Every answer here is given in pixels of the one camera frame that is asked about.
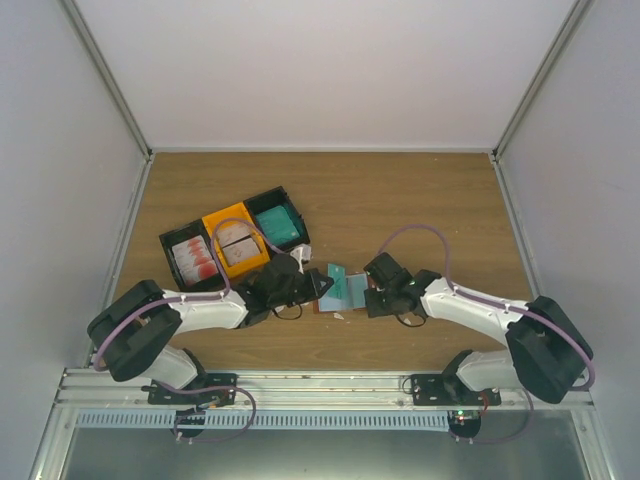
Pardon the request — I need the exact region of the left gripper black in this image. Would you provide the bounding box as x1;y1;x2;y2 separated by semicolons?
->
270;268;333;308

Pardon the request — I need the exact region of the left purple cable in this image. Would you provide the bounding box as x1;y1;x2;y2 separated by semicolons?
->
92;218;291;444

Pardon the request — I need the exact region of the grey slotted cable duct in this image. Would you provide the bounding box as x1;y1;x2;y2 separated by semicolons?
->
76;409;449;432

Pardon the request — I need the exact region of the aluminium corner post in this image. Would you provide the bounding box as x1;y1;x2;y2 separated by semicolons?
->
59;0;154;161
490;0;599;161

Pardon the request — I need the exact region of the left aluminium corner post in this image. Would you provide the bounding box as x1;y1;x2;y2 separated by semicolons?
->
59;0;154;161

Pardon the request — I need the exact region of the black bin with teal cards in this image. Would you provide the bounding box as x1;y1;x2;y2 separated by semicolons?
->
244;186;310;251

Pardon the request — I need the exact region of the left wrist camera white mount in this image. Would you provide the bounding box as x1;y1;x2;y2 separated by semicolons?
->
290;244;312;264

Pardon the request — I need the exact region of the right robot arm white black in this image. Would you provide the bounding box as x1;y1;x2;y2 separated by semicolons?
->
364;252;595;405

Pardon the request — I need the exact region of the yellow bin with white cards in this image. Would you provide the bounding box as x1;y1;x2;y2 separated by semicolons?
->
202;202;270;279

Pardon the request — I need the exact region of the red white card stack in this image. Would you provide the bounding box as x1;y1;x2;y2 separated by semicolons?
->
171;235;218;286

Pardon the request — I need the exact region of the brown leather card holder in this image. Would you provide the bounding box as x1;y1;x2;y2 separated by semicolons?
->
314;273;369;314

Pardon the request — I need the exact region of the right aluminium corner post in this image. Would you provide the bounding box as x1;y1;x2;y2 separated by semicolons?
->
490;0;599;161

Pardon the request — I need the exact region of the black bin with red cards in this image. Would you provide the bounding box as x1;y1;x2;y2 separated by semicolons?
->
159;220;224;292

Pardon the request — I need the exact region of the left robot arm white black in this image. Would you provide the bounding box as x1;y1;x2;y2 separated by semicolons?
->
87;254;334;404

